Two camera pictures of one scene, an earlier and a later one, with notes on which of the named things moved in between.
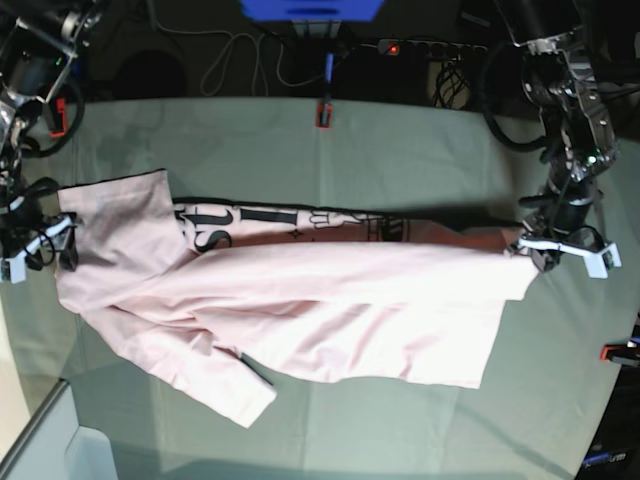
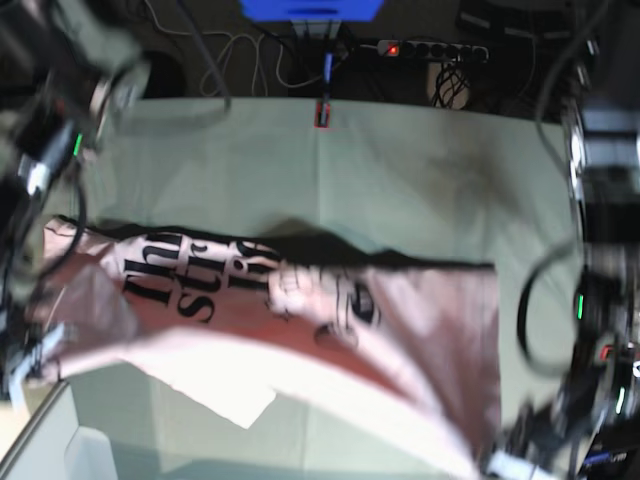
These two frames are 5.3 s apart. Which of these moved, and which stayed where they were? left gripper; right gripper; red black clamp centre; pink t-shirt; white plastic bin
Moved: right gripper; left gripper; pink t-shirt
Stayed: red black clamp centre; white plastic bin
